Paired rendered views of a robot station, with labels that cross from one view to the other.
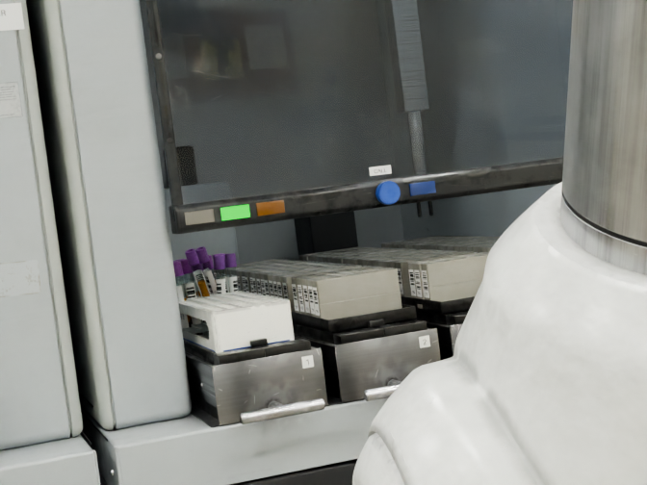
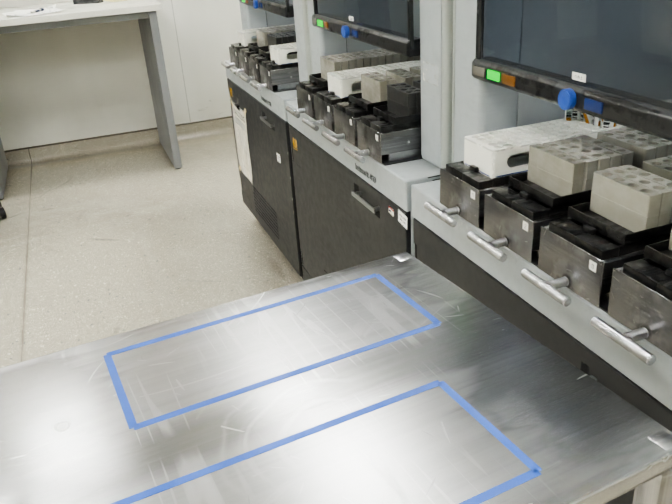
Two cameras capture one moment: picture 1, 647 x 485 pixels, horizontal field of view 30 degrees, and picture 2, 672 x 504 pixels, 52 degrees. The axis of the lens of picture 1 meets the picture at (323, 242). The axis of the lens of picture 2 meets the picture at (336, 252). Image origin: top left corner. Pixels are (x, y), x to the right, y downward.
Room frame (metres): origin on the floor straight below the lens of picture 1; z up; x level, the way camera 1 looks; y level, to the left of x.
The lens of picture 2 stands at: (1.17, -1.07, 1.23)
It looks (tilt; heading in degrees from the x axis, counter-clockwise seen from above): 26 degrees down; 89
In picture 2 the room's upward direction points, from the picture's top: 4 degrees counter-clockwise
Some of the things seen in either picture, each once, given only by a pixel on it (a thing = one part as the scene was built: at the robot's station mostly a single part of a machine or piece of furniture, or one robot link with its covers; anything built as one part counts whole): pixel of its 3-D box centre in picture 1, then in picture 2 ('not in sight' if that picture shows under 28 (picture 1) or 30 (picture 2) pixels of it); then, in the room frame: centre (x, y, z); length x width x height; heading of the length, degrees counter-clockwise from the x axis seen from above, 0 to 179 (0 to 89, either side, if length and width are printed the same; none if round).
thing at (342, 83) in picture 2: not in sight; (384, 80); (1.37, 0.81, 0.83); 0.30 x 0.10 x 0.06; 18
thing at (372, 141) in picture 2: not in sight; (489, 116); (1.59, 0.56, 0.78); 0.73 x 0.14 x 0.09; 18
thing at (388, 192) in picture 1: (387, 192); (567, 99); (1.53, -0.09, 0.98); 0.03 x 0.01 x 0.03; 108
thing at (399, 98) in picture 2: not in sight; (401, 101); (1.37, 0.49, 0.85); 0.12 x 0.02 x 0.06; 109
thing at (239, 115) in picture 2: not in sight; (239, 140); (0.85, 1.74, 0.43); 0.27 x 0.02 x 0.36; 108
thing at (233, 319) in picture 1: (225, 322); (547, 146); (1.59, 0.14, 0.83); 0.30 x 0.10 x 0.06; 18
